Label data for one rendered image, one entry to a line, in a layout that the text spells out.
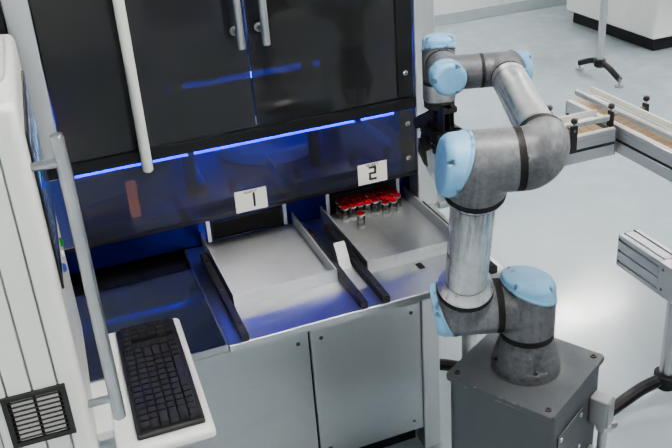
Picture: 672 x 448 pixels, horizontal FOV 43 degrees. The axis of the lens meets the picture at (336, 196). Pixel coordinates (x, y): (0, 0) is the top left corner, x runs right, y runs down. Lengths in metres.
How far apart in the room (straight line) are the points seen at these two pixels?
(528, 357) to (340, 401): 0.91
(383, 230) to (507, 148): 0.87
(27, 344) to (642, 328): 2.49
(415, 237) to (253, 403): 0.70
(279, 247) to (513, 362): 0.71
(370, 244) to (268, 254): 0.27
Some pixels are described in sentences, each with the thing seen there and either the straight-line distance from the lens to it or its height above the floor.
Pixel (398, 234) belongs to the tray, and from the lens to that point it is 2.29.
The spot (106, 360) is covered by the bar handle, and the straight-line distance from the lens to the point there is 1.70.
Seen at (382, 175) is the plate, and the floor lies 1.01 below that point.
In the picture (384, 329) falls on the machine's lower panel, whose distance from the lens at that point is 2.57.
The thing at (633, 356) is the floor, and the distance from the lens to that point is 3.39.
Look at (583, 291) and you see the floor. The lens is 3.73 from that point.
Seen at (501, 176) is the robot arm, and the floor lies 1.35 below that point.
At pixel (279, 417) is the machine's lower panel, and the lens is 2.61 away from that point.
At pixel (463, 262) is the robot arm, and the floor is 1.12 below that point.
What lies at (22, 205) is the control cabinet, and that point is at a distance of 1.53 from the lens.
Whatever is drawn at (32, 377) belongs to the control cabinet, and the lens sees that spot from 1.70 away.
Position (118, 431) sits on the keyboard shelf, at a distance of 1.88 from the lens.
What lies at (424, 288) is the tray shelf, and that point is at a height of 0.88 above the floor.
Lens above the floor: 1.98
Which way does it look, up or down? 26 degrees down
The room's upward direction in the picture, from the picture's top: 4 degrees counter-clockwise
